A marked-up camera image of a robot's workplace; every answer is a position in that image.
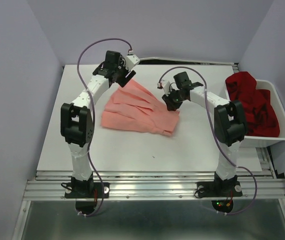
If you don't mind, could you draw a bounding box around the white backdrop board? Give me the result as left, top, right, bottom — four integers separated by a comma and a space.
139, 57, 235, 66

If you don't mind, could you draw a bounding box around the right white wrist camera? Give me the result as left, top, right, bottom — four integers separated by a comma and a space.
157, 79, 171, 96

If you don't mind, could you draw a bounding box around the pink pleated skirt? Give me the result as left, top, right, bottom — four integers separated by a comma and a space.
100, 79, 180, 137

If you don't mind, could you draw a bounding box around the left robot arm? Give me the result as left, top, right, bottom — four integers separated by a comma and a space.
60, 50, 140, 199

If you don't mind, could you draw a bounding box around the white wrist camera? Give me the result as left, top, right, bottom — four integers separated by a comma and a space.
157, 79, 171, 96
124, 54, 140, 72

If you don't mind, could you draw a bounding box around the aluminium rail frame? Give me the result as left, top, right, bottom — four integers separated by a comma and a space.
12, 62, 285, 240

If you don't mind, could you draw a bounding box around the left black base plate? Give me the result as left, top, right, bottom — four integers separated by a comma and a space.
61, 182, 110, 199

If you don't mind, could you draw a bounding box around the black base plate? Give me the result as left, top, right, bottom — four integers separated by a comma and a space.
196, 181, 243, 199
61, 182, 110, 199

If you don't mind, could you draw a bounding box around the white plastic bin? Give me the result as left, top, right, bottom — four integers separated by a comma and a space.
223, 79, 285, 148

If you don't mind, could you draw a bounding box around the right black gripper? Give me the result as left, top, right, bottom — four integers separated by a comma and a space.
161, 87, 186, 112

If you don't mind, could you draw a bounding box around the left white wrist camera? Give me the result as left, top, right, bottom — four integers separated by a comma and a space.
124, 54, 140, 72

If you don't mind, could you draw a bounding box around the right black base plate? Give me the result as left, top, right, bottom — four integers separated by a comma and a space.
196, 181, 243, 199

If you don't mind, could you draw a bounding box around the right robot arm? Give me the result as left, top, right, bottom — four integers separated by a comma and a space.
157, 71, 248, 198

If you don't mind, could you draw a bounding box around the red skirt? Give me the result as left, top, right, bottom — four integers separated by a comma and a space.
225, 71, 281, 138

